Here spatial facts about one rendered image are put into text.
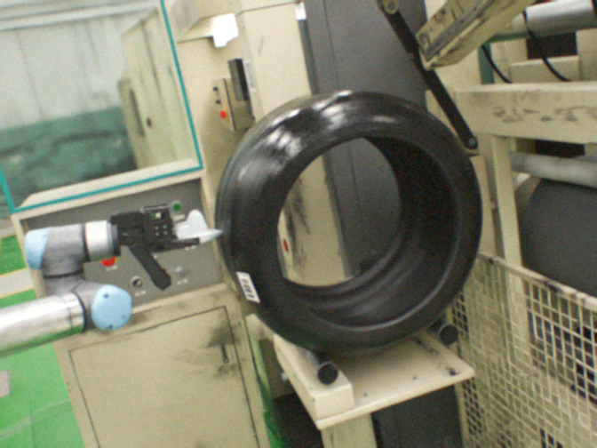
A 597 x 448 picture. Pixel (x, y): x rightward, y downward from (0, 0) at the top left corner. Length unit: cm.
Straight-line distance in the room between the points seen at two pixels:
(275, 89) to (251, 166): 39
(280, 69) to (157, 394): 107
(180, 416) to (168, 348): 24
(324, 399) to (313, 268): 42
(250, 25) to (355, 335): 75
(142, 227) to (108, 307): 20
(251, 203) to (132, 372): 97
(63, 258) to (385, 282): 77
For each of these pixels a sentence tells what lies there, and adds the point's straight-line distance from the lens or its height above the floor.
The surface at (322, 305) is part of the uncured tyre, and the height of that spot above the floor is 94.
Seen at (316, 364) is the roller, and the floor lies 92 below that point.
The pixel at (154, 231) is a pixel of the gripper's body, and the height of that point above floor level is 126.
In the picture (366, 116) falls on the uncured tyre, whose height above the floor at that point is 140.
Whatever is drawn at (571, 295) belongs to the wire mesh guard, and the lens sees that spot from 129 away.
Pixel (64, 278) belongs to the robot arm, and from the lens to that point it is 122.
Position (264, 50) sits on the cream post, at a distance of 152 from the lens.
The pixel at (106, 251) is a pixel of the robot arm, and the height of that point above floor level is 125.
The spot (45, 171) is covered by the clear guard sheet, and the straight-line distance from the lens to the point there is 186.
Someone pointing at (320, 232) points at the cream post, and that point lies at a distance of 159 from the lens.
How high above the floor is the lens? 152
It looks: 15 degrees down
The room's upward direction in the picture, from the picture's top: 11 degrees counter-clockwise
